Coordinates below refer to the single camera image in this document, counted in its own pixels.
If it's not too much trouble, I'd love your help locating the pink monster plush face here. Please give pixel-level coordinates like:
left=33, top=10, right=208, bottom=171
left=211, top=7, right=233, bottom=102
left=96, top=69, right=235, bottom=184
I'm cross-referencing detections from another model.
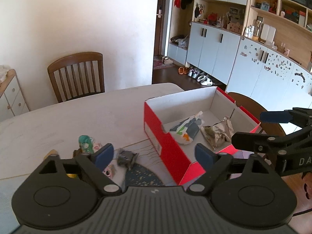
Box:
left=94, top=143, right=116, bottom=179

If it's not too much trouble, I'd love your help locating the dark plastic bag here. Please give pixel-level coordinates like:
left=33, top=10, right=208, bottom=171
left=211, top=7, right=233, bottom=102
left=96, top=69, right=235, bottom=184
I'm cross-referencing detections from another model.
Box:
left=117, top=148, right=139, bottom=171

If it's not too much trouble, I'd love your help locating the brown scrunchie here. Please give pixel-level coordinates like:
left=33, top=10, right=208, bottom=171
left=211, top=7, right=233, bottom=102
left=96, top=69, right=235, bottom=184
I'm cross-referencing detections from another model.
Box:
left=73, top=148, right=84, bottom=157

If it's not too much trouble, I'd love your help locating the yellow rectangular box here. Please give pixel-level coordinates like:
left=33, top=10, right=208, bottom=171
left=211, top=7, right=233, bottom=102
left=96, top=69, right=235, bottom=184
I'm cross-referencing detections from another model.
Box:
left=67, top=173, right=79, bottom=179

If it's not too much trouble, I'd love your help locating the crumpled camouflage pouch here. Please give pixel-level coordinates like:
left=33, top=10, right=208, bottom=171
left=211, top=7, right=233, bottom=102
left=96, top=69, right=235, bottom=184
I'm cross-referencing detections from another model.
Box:
left=200, top=116, right=234, bottom=150

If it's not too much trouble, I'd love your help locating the white printed tissue pack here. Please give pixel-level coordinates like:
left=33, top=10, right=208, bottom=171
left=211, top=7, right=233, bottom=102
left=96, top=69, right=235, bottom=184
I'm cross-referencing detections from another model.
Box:
left=169, top=111, right=205, bottom=145

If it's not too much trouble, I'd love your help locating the brown wooden chair right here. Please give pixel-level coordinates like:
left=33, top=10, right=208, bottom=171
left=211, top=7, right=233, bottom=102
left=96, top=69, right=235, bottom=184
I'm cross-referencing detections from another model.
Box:
left=228, top=92, right=285, bottom=137

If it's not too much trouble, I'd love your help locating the brown wooden chair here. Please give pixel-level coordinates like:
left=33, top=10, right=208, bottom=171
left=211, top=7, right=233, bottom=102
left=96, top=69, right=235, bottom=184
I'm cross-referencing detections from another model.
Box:
left=228, top=92, right=285, bottom=137
left=47, top=52, right=105, bottom=103

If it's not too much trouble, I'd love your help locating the red cardboard shoe box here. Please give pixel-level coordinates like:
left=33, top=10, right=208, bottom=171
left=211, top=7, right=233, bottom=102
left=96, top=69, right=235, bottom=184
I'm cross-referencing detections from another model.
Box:
left=144, top=87, right=260, bottom=185

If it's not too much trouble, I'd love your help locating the wooden cork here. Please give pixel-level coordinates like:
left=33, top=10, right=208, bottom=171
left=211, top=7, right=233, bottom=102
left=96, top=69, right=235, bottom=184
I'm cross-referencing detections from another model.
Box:
left=43, top=150, right=59, bottom=160

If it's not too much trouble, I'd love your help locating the brown wooden chair far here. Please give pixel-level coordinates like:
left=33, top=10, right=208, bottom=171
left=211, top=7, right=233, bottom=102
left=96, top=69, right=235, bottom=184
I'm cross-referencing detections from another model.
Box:
left=47, top=52, right=105, bottom=103

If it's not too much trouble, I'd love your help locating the red patterned doormat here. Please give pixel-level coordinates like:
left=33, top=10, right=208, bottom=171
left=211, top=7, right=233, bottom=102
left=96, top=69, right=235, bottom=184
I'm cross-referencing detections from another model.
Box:
left=153, top=56, right=174, bottom=70

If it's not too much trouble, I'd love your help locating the white drawer sideboard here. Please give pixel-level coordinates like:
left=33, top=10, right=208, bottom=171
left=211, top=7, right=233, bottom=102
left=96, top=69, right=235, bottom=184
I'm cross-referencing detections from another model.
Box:
left=0, top=69, right=30, bottom=121

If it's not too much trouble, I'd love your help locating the dark wooden door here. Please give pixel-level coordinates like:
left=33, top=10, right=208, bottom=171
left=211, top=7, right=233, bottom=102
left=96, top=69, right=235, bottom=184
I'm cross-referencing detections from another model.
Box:
left=153, top=0, right=166, bottom=56

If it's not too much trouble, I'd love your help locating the light blue wall cabinet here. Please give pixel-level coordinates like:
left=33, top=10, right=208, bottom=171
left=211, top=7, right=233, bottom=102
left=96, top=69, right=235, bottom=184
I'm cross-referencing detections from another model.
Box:
left=170, top=0, right=311, bottom=110

